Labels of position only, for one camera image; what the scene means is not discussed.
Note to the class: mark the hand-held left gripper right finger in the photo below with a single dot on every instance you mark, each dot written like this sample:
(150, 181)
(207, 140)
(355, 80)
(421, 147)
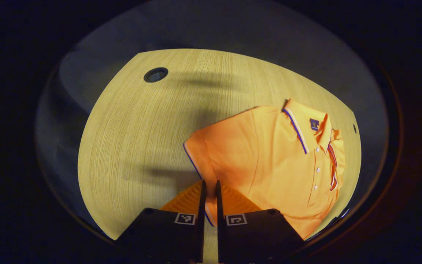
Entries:
(220, 234)

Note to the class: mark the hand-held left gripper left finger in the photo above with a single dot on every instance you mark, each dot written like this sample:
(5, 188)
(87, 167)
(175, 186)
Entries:
(201, 234)

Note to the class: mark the orange T-shirt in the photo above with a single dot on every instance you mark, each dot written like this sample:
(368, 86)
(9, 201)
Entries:
(269, 165)

